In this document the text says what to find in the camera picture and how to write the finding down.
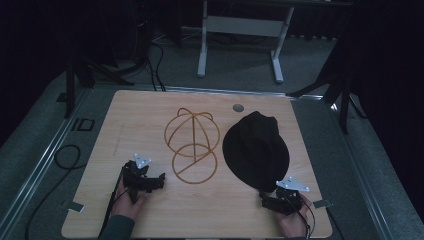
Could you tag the person's left hand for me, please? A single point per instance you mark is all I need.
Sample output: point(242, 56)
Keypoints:
point(125, 205)

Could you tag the black floor bracket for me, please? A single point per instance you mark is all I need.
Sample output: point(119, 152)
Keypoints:
point(83, 124)

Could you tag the black brimmed hat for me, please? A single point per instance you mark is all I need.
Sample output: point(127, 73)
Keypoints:
point(255, 150)

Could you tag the grey tape piece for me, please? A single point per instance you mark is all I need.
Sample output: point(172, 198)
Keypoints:
point(76, 206)
point(322, 203)

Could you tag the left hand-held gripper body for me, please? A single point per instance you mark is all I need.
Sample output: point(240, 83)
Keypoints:
point(133, 176)

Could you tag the black tripod stand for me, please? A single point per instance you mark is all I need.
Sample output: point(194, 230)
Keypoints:
point(336, 86)
point(83, 73)

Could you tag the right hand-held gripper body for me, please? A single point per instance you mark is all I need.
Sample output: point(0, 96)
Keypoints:
point(288, 196)

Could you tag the white metal desk frame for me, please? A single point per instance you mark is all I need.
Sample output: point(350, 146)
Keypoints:
point(241, 26)

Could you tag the grey table grommet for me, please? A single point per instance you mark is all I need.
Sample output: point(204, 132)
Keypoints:
point(238, 107)

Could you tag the person's right hand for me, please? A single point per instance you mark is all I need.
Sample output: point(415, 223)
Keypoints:
point(295, 221)

